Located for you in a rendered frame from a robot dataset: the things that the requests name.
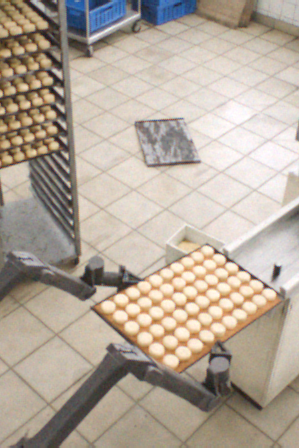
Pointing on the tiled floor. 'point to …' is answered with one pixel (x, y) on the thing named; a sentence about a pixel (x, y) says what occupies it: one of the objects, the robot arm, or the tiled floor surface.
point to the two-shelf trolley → (104, 28)
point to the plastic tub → (186, 240)
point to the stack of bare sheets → (166, 142)
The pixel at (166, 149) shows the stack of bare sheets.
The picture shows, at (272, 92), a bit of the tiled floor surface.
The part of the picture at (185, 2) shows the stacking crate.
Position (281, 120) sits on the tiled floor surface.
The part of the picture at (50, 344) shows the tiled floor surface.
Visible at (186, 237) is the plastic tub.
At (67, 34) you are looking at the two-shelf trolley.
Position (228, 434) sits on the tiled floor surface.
